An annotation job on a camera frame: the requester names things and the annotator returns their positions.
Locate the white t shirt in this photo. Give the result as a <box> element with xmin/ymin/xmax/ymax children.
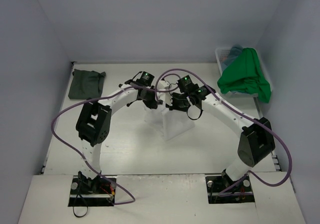
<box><xmin>144</xmin><ymin>106</ymin><xmax>195</xmax><ymax>141</ymax></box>

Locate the grey t shirt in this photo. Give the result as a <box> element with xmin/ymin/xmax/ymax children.
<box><xmin>68</xmin><ymin>69</ymin><xmax>107</xmax><ymax>100</ymax></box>

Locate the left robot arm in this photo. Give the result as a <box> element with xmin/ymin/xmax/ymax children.
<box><xmin>75</xmin><ymin>71</ymin><xmax>158</xmax><ymax>194</ymax></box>

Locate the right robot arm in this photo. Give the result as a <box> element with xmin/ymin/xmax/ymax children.
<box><xmin>173</xmin><ymin>75</ymin><xmax>275</xmax><ymax>190</ymax></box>

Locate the white laundry basket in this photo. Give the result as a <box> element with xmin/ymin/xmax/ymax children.
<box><xmin>215</xmin><ymin>47</ymin><xmax>273</xmax><ymax>98</ymax></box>

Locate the green t shirt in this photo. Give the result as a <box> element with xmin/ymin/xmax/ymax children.
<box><xmin>217</xmin><ymin>48</ymin><xmax>272</xmax><ymax>103</ymax></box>

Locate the light blue garment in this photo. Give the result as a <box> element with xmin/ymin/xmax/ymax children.
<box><xmin>223</xmin><ymin>44</ymin><xmax>243</xmax><ymax>66</ymax></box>

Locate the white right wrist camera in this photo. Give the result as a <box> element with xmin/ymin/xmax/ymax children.
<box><xmin>157</xmin><ymin>80</ymin><xmax>173</xmax><ymax>106</ymax></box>

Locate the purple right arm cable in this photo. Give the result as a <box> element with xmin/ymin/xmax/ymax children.
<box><xmin>154</xmin><ymin>68</ymin><xmax>293</xmax><ymax>196</ymax></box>

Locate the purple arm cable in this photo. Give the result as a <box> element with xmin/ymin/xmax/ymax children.
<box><xmin>154</xmin><ymin>68</ymin><xmax>293</xmax><ymax>196</ymax></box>
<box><xmin>50</xmin><ymin>83</ymin><xmax>161</xmax><ymax>206</ymax></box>

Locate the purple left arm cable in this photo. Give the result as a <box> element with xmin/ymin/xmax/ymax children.
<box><xmin>50</xmin><ymin>83</ymin><xmax>161</xmax><ymax>206</ymax></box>

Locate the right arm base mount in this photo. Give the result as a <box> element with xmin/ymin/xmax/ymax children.
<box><xmin>205</xmin><ymin>175</ymin><xmax>255</xmax><ymax>204</ymax></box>

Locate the black loop cable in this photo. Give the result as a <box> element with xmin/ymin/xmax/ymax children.
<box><xmin>72</xmin><ymin>183</ymin><xmax>89</xmax><ymax>218</ymax></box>

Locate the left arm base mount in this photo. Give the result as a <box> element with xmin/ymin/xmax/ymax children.
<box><xmin>68</xmin><ymin>176</ymin><xmax>116</xmax><ymax>207</ymax></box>

